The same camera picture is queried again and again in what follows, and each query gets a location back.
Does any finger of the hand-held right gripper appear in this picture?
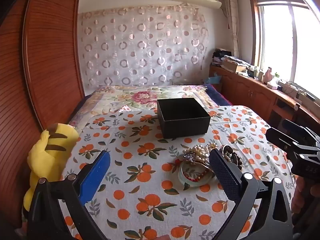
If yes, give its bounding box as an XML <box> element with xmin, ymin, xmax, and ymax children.
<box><xmin>265</xmin><ymin>127</ymin><xmax>297</xmax><ymax>150</ymax></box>
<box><xmin>281</xmin><ymin>119</ymin><xmax>313</xmax><ymax>137</ymax></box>

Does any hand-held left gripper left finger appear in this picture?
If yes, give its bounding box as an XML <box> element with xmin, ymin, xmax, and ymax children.
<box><xmin>27</xmin><ymin>150</ymin><xmax>111</xmax><ymax>240</ymax></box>

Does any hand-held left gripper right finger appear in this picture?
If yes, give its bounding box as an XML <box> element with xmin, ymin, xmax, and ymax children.
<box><xmin>209</xmin><ymin>148</ymin><xmax>293</xmax><ymax>240</ymax></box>

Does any pearl necklace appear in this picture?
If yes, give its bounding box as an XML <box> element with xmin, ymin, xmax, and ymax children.
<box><xmin>182</xmin><ymin>142</ymin><xmax>218</xmax><ymax>167</ymax></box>

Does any pale green jade bangle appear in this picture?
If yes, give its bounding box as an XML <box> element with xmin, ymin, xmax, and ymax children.
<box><xmin>178</xmin><ymin>160</ymin><xmax>216</xmax><ymax>187</ymax></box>

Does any black box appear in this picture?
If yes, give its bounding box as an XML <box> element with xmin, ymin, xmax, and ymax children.
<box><xmin>157</xmin><ymin>97</ymin><xmax>211</xmax><ymax>139</ymax></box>

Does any person's right hand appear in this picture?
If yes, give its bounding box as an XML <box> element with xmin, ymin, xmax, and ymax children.
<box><xmin>291</xmin><ymin>176</ymin><xmax>320</xmax><ymax>228</ymax></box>

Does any yellow plush toy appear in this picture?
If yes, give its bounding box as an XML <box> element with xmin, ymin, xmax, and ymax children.
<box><xmin>23</xmin><ymin>123</ymin><xmax>80</xmax><ymax>212</ymax></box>

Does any wooden cabinet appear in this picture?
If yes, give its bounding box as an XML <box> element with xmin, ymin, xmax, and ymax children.
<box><xmin>209</xmin><ymin>65</ymin><xmax>320</xmax><ymax>130</ymax></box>

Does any orange print tablecloth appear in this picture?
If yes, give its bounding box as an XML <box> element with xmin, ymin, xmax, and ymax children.
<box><xmin>60</xmin><ymin>105</ymin><xmax>298</xmax><ymax>240</ymax></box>

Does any dark blue blanket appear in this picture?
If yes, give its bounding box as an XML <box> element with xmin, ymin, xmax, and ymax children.
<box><xmin>204</xmin><ymin>84</ymin><xmax>233</xmax><ymax>107</ymax></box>

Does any pile of books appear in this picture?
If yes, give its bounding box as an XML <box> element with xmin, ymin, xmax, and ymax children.
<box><xmin>212</xmin><ymin>48</ymin><xmax>252</xmax><ymax>73</ymax></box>

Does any blue bag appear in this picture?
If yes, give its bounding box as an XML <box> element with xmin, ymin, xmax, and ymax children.
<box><xmin>204</xmin><ymin>74</ymin><xmax>222</xmax><ymax>84</ymax></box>

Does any floral bedspread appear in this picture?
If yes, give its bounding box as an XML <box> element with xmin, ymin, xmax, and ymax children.
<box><xmin>69</xmin><ymin>85</ymin><xmax>218</xmax><ymax>128</ymax></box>

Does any beige window curtain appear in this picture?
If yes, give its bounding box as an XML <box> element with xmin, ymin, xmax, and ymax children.
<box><xmin>223</xmin><ymin>0</ymin><xmax>240</xmax><ymax>58</ymax></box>

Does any circle patterned sheer curtain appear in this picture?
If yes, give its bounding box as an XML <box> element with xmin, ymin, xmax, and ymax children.
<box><xmin>78</xmin><ymin>4</ymin><xmax>209</xmax><ymax>88</ymax></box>

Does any red string bracelet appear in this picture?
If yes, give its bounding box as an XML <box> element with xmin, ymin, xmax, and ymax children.
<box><xmin>186</xmin><ymin>169</ymin><xmax>212</xmax><ymax>182</ymax></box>

